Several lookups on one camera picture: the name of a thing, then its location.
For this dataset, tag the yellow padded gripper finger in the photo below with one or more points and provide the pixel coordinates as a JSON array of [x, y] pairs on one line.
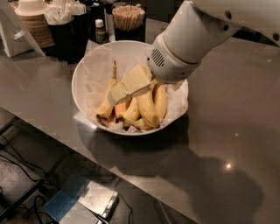
[[134, 83]]

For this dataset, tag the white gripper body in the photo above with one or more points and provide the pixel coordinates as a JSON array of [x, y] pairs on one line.
[[171, 66]]

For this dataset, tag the large front yellow banana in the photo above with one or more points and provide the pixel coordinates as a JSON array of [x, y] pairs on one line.
[[147, 109]]

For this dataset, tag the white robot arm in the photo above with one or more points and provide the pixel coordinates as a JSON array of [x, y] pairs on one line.
[[197, 27]]

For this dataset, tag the right back yellow banana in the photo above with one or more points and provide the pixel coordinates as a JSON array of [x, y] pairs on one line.
[[160, 101]]

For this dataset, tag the orange ripe banana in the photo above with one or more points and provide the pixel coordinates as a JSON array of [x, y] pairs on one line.
[[120, 109]]

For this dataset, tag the middle yellow banana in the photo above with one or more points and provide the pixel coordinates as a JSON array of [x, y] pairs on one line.
[[133, 112]]

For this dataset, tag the leftmost yellow banana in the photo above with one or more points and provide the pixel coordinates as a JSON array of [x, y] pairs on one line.
[[105, 109]]

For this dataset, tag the white bowl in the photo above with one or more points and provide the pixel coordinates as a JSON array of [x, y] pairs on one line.
[[79, 87]]

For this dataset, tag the white paper liner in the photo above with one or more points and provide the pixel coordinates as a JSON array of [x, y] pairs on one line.
[[177, 105]]

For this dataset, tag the black holder with wooden stirrers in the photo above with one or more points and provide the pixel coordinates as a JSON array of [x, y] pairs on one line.
[[129, 22]]

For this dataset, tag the small brown glass bottle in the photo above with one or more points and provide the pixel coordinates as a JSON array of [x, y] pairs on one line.
[[100, 31]]

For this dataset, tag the black holder back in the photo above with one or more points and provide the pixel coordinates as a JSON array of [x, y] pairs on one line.
[[94, 11]]

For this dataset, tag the black holder with sugar packets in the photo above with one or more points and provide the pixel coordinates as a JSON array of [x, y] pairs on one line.
[[60, 23]]

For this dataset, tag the stack of paper cups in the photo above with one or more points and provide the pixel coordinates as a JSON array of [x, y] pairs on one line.
[[31, 13]]

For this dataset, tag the blue and silver floor device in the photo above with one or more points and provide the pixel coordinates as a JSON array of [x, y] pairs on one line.
[[82, 201]]

